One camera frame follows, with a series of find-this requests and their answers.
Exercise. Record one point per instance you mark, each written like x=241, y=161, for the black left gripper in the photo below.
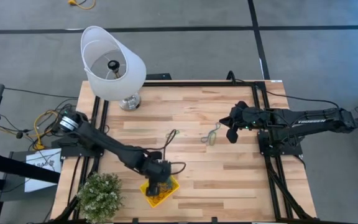
x=158, y=174

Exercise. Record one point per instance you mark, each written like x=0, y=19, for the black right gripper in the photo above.
x=250, y=118

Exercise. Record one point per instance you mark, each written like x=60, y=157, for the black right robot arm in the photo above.
x=315, y=121

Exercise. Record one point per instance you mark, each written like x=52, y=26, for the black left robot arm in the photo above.
x=110, y=146

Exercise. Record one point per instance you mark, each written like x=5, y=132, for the small teal rubber band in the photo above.
x=210, y=133

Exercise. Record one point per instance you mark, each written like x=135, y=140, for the yellow plastic basket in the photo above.
x=175, y=186

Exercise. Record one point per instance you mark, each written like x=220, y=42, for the green rubber band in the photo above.
x=213, y=143
x=168, y=135

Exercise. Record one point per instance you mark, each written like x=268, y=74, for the black table clamp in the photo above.
x=232, y=76
x=158, y=76
x=135, y=221
x=214, y=220

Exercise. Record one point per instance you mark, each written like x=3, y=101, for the potted green plant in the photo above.
x=99, y=197

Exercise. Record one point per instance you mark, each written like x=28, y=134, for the table lamp with white shade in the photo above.
x=129, y=77

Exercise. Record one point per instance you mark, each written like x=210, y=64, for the white paper sheet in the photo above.
x=42, y=171

